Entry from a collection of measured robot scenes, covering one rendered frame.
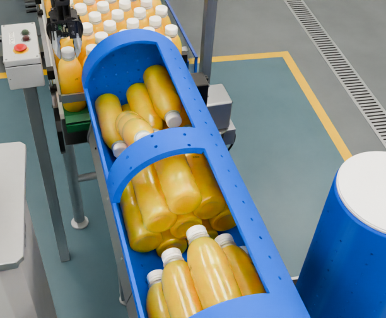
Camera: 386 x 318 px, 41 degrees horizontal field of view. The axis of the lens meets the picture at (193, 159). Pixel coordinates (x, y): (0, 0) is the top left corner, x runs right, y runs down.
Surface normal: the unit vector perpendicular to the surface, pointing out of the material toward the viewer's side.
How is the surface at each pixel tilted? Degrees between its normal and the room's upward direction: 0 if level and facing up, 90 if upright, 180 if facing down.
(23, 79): 90
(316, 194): 0
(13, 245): 0
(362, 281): 90
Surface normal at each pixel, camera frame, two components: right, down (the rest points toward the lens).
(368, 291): -0.20, 0.68
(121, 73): 0.29, 0.68
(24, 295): 0.84, 0.41
